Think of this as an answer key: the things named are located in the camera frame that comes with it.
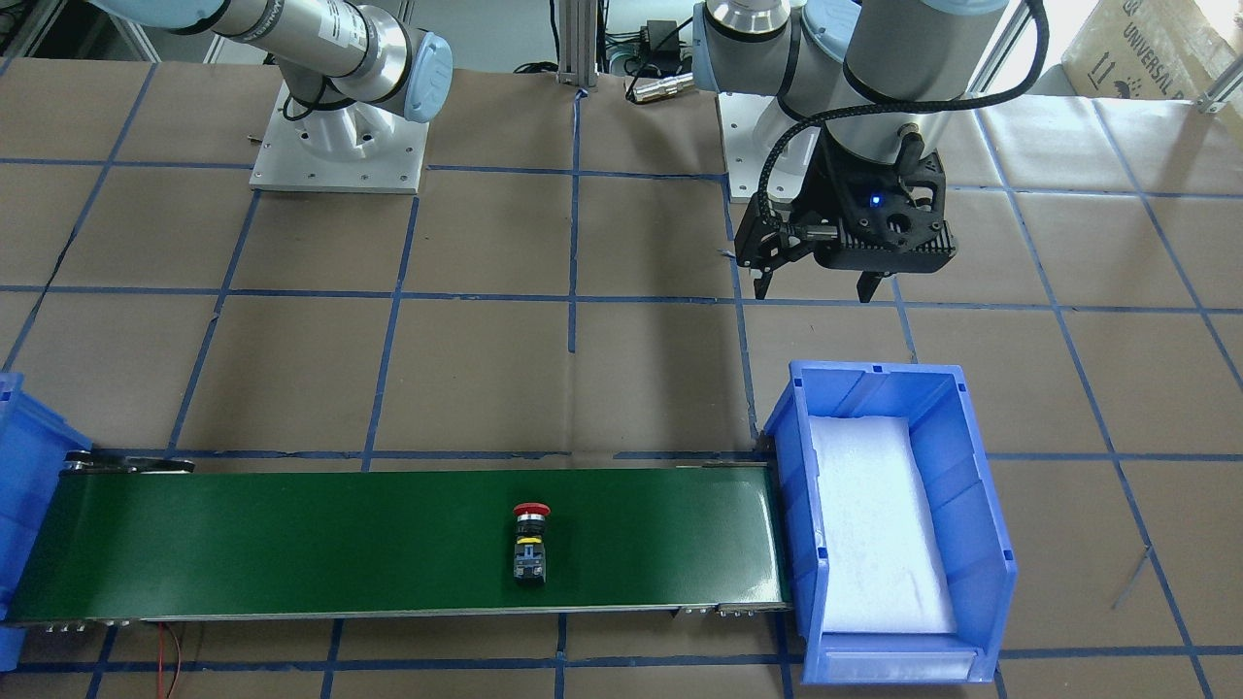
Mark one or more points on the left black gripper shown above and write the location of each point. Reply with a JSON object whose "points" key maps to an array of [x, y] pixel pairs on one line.
{"points": [[833, 186]]}

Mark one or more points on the red push button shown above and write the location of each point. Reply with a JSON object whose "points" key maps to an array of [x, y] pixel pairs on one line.
{"points": [[529, 561]]}

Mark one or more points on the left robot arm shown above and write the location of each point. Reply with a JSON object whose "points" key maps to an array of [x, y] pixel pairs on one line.
{"points": [[866, 71]]}

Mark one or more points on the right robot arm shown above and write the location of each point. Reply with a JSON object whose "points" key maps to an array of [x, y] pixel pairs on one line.
{"points": [[355, 70]]}

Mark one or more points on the white foam pad bin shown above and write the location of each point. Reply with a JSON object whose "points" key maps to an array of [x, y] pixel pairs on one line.
{"points": [[884, 572]]}

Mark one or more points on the blue bin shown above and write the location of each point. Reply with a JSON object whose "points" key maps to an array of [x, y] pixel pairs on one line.
{"points": [[34, 442], [970, 530]]}

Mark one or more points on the cardboard box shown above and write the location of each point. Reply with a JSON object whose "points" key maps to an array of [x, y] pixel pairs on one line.
{"points": [[1153, 49]]}

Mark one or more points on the green conveyor belt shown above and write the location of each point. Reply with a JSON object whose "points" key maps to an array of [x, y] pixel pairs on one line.
{"points": [[336, 545]]}

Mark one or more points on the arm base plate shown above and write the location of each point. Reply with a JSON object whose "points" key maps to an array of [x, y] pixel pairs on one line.
{"points": [[750, 125], [359, 149]]}

